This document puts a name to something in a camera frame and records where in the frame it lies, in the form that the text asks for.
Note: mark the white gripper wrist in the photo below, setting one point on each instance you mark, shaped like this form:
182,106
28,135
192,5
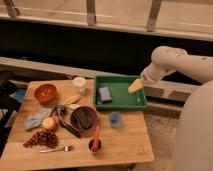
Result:
150,75

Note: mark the bunch of dark grapes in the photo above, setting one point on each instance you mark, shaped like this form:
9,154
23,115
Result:
42,138

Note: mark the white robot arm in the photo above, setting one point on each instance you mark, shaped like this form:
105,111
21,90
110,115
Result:
193,150

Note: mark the green plastic tray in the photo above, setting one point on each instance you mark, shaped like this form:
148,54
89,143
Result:
121,99

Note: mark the blue grey sponge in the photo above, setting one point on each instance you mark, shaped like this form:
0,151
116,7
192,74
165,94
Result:
104,94

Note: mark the blue plastic cup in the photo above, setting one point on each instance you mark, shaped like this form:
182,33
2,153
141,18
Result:
115,119

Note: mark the yellow banana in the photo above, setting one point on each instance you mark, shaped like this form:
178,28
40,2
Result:
72,99

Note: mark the black block in bowl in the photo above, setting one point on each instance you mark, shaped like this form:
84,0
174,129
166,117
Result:
82,119

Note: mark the dark maroon bowl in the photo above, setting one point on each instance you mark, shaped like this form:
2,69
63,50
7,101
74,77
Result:
90,113

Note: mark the orange carrot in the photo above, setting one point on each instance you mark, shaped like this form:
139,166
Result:
96,139

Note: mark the wooden table board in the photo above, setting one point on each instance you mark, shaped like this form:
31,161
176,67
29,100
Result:
127,144

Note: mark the red orange bowl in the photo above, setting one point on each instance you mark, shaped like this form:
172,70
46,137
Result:
45,93

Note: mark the silver spoon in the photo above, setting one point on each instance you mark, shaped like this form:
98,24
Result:
65,149

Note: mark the red yellow apple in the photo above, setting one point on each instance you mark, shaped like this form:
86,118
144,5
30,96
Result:
49,123

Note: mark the grey blue cloth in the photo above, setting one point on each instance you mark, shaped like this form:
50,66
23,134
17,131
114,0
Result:
35,120

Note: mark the blue object at left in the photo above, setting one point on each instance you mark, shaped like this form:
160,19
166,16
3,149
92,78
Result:
19,95

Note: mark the black chair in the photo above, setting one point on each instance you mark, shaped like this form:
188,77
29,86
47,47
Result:
8,103

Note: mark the black handled metal tool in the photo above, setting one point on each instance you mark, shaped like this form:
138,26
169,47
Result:
60,111

